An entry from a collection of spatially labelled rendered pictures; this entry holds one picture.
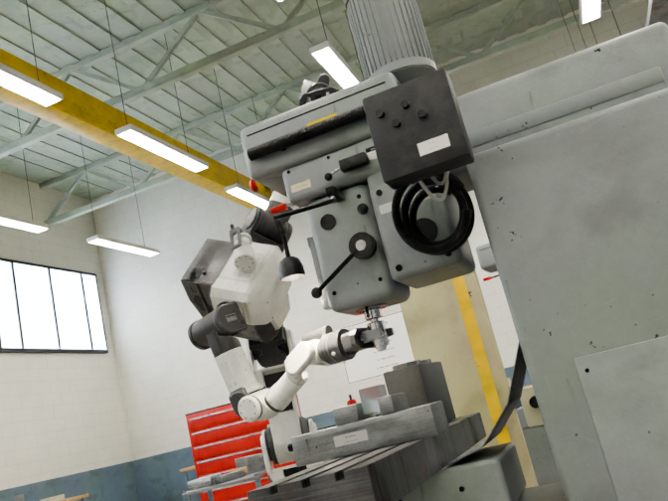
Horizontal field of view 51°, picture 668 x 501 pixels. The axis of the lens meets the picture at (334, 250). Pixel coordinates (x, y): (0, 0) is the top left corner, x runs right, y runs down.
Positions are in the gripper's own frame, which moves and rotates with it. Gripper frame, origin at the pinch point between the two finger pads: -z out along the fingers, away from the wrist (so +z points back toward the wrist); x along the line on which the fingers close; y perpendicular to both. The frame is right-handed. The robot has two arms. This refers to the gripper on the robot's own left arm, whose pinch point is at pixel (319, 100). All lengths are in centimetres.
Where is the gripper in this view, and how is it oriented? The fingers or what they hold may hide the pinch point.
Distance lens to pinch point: 213.6
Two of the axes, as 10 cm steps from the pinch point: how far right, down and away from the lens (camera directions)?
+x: -9.7, 2.5, 0.6
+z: -0.1, -2.9, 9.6
